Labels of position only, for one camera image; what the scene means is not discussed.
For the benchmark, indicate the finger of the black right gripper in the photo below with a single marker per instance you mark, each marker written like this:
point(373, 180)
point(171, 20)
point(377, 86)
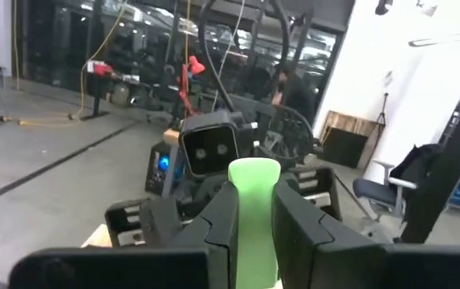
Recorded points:
point(159, 221)

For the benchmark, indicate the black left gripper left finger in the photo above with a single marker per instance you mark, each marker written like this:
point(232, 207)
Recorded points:
point(221, 241)

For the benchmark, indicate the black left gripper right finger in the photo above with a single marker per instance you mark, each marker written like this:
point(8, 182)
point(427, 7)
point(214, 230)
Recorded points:
point(314, 249)

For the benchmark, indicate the green eraser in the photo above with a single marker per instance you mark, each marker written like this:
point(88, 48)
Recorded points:
point(253, 208)

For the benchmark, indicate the grey office chair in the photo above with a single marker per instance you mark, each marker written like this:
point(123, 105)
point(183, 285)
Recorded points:
point(374, 192)

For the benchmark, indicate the black computer with blue light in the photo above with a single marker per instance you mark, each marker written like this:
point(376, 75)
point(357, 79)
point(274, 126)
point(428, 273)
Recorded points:
point(157, 168)

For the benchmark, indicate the person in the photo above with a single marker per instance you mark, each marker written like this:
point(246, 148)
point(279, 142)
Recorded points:
point(298, 96)

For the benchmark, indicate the red desk lamp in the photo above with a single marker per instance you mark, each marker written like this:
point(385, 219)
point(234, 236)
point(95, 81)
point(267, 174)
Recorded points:
point(195, 66)

